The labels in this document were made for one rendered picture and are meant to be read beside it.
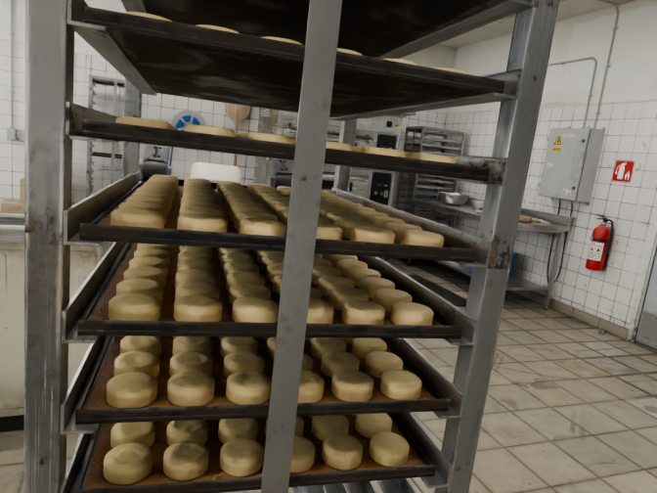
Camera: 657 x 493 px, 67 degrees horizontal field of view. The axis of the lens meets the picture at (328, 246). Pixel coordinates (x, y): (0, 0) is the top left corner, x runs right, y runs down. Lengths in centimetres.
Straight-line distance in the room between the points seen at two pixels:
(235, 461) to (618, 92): 521
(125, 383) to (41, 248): 17
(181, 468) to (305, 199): 32
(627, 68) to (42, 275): 534
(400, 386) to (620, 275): 470
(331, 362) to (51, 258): 34
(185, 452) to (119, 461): 7
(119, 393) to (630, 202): 495
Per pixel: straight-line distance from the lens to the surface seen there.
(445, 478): 67
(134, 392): 56
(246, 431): 66
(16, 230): 232
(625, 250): 523
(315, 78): 49
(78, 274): 233
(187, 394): 56
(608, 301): 533
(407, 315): 58
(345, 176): 112
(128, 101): 108
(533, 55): 58
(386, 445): 67
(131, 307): 52
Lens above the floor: 132
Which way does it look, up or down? 10 degrees down
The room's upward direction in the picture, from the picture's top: 7 degrees clockwise
